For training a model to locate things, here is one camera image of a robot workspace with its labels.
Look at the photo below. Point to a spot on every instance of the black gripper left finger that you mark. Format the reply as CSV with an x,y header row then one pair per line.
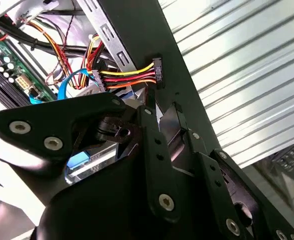
x,y
49,120

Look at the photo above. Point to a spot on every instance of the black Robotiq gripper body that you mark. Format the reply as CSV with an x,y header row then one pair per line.
x,y
106,200

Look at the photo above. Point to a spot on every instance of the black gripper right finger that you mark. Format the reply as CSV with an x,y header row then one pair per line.
x,y
227,190

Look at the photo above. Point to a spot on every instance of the hard disk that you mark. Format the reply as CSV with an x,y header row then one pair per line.
x,y
77,161

